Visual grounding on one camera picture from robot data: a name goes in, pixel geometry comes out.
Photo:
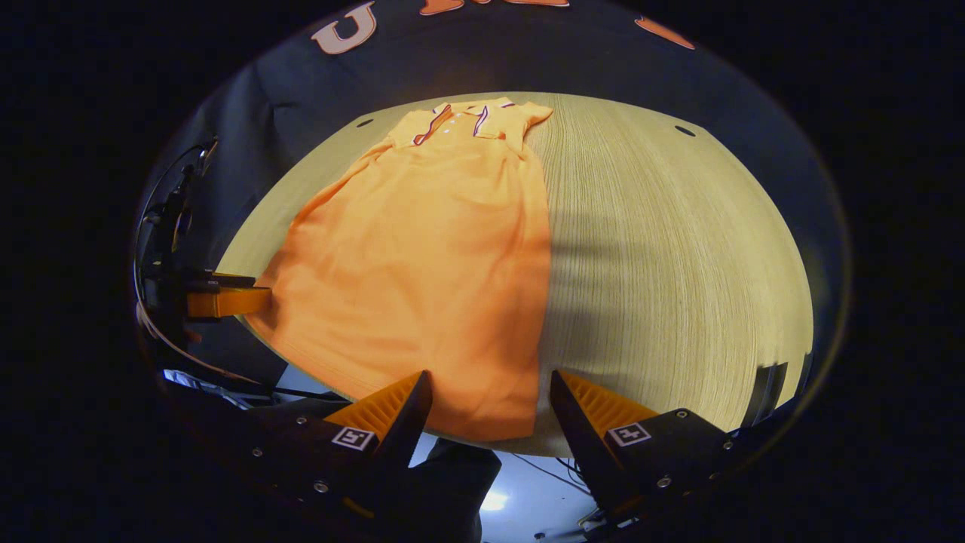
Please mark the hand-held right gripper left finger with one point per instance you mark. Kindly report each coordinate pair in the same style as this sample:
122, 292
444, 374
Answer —
407, 430

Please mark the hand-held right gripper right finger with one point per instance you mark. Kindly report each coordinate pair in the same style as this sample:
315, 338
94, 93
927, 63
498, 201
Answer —
580, 441

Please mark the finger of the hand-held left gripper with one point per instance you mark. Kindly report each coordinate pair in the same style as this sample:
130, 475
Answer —
226, 303
226, 281

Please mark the orange polo T-shirt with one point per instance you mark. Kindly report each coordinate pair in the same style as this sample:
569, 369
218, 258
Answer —
422, 264

